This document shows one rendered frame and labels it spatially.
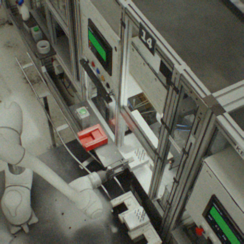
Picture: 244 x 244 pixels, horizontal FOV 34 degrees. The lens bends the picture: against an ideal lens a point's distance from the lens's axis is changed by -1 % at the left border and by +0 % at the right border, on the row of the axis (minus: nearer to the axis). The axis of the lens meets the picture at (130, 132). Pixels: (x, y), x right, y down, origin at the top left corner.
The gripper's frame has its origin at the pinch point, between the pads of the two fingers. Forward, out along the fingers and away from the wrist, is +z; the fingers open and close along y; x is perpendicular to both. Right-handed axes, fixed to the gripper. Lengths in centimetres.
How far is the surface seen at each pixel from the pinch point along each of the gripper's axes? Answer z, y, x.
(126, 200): -10.3, -16.0, -14.1
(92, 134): -8.2, -7.7, 33.2
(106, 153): -6.3, -11.9, 18.5
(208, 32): 34, 96, -8
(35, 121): -30, -102, 128
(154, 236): -6.6, -16.2, -41.9
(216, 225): 3, 54, -67
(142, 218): -8.9, -7.2, -31.7
